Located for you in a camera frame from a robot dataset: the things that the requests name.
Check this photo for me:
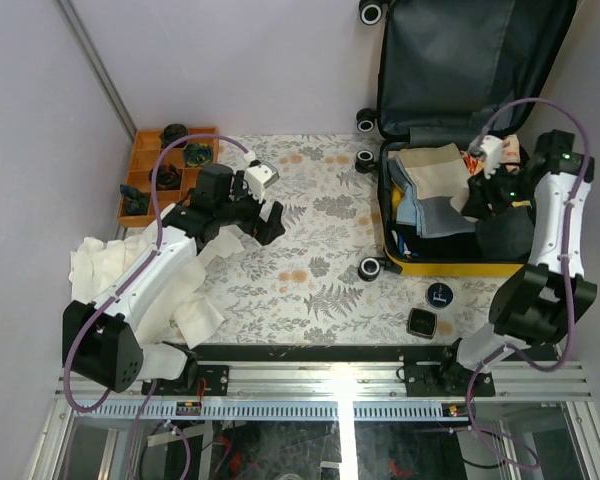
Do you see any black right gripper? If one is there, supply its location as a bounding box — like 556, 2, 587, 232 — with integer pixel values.
461, 158, 535, 222

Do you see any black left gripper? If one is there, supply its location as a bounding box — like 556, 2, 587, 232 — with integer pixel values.
216, 172, 286, 244

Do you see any dark grey cloth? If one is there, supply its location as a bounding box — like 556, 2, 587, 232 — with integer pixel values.
476, 207, 534, 262

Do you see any orange floral fabric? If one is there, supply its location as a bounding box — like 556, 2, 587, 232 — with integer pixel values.
461, 134, 522, 177

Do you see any beige grey garment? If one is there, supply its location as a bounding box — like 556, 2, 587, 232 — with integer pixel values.
387, 143, 476, 239

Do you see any black graphic t-shirt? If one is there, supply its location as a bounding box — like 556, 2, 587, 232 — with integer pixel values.
385, 223, 484, 263

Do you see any yellow suitcase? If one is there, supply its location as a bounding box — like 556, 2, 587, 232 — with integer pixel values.
356, 1, 577, 277

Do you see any yellow garment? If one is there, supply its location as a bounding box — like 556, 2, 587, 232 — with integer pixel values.
391, 185, 405, 219

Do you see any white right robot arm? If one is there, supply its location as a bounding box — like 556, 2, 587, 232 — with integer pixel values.
435, 130, 597, 395

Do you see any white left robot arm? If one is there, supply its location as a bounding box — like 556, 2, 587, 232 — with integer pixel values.
62, 160, 285, 395

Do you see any blue green rolled sock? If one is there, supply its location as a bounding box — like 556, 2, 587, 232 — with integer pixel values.
183, 143, 214, 168

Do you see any black rolled sock middle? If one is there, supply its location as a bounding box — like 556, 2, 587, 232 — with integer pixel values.
148, 164, 182, 191

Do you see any black rolled sock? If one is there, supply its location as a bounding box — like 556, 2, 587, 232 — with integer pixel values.
160, 124, 188, 149
148, 164, 182, 191

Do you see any black rolled sock top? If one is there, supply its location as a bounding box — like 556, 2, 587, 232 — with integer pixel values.
160, 124, 188, 149

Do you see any dark green rolled sock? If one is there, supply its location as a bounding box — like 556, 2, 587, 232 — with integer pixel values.
119, 184, 150, 216

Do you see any wooden compartment organizer tray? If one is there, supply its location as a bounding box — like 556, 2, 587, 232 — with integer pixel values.
118, 129, 201, 228

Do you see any round black tin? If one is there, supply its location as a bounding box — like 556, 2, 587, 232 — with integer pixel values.
426, 282, 454, 309

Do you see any white crumpled towel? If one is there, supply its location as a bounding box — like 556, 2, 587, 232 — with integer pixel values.
69, 224, 243, 348

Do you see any black square compact case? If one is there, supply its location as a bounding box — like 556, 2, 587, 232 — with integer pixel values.
406, 308, 437, 340

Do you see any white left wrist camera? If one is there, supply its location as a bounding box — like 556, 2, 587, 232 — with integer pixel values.
244, 159, 279, 203

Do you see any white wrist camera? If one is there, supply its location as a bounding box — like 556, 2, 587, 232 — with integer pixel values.
469, 135, 504, 179
244, 159, 279, 203

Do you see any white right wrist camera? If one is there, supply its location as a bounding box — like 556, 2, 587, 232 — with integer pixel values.
469, 135, 504, 179

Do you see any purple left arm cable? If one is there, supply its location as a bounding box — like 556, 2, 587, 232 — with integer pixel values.
62, 134, 256, 480

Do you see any aluminium mounting rail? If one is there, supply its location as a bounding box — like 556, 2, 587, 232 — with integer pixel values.
54, 358, 594, 401

